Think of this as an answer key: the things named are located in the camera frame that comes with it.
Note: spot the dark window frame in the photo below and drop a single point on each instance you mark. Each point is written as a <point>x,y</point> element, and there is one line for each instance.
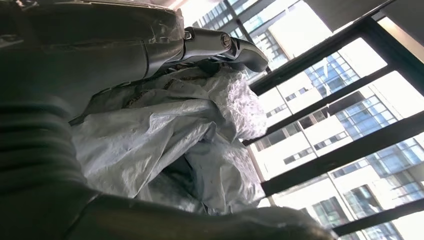
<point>331,160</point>

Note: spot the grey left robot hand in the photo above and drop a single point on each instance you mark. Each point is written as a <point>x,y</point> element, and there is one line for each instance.
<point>82,43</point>

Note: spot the white building outside window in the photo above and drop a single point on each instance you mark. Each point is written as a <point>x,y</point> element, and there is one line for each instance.
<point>275,165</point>

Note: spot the white parcel bag red print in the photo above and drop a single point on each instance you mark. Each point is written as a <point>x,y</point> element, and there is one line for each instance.
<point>139,145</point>

